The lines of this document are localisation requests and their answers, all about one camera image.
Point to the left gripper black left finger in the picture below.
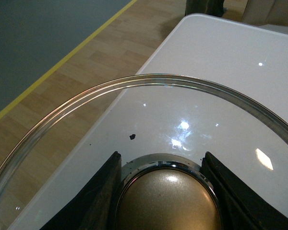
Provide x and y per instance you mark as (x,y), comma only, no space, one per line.
(89,209)

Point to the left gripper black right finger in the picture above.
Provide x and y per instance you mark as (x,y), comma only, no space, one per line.
(240,207)

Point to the left beige upholstered chair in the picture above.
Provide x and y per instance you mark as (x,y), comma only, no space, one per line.
(267,14)

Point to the person in dark jacket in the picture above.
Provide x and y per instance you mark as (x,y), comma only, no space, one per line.
(210,7)

